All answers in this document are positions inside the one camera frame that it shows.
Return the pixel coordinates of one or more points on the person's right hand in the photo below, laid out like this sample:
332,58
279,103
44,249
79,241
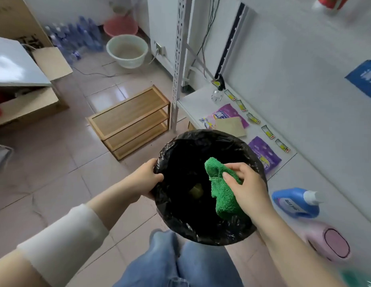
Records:
251,194

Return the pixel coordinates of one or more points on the person's left hand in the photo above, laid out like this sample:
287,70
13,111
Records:
145,179

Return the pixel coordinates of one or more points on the green cleaning cloth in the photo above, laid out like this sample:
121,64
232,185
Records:
224,197

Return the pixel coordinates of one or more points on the black-lined trash bin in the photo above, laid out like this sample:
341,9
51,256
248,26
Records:
185,164

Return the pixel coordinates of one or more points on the white metal shelving unit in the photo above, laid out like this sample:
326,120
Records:
197,104

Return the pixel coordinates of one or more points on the red cap white bottle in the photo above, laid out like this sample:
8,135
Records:
329,2

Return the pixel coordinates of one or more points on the person's right forearm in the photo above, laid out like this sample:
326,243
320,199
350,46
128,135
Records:
293,254

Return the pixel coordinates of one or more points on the person's left forearm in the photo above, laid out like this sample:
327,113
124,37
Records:
113,203

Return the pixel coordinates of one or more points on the person's blue jeans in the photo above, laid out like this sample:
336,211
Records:
161,260

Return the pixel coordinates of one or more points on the blue detergent container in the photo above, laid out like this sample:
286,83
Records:
293,203

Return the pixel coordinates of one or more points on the purple detergent bag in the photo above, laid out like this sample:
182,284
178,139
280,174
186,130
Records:
264,152
225,112

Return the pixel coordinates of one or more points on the row of green yellow stickers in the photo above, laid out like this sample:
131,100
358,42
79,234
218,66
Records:
267,131

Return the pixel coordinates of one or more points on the beige paper card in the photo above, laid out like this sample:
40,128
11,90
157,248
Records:
231,126

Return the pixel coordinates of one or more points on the pink plastic case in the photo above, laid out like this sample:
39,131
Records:
335,243

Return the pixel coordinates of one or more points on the clear pump dispenser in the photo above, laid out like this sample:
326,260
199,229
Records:
217,95

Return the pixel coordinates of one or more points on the pale green plastic bucket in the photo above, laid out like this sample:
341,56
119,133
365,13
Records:
127,61

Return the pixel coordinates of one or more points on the brown cardboard carton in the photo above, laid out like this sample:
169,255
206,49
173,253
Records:
12,17
30,104

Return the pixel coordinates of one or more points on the green printed pouch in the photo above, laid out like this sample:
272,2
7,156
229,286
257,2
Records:
358,279

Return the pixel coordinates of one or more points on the pink plastic basin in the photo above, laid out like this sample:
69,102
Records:
119,26

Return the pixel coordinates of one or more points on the pack of water bottles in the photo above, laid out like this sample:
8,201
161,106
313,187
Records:
74,38

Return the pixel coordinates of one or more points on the white flat board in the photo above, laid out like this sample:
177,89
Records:
18,65

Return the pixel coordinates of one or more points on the wall power socket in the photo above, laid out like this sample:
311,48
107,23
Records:
160,49

